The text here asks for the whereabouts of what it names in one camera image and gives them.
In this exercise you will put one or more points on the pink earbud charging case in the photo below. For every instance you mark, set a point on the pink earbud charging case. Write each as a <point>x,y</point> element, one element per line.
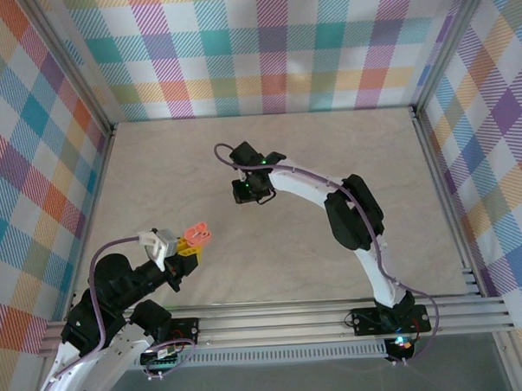
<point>198,236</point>

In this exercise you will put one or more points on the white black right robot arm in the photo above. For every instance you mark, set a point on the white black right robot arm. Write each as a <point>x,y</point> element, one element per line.
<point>304,185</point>

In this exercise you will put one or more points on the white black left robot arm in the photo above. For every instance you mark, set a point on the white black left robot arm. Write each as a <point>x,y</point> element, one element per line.
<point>116,362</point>

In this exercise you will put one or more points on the green terminal circuit board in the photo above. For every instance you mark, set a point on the green terminal circuit board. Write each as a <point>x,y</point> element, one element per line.
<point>157,360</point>

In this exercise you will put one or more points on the grey metal base panel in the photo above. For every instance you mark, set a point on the grey metal base panel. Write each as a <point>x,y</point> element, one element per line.
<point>273,385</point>

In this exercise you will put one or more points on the circuit board with lit LED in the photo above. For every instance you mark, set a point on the circuit board with lit LED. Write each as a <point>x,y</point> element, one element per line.
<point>402,344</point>

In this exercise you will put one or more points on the aluminium table side rail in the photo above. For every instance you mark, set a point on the aluminium table side rail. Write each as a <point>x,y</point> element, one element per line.
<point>97,185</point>
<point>437,175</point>

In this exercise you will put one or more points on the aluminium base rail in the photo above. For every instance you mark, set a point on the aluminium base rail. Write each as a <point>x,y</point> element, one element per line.
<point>271,322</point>

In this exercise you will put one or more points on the aluminium frame post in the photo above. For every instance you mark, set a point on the aluminium frame post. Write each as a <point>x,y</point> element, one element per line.
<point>447,44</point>
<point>78,69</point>

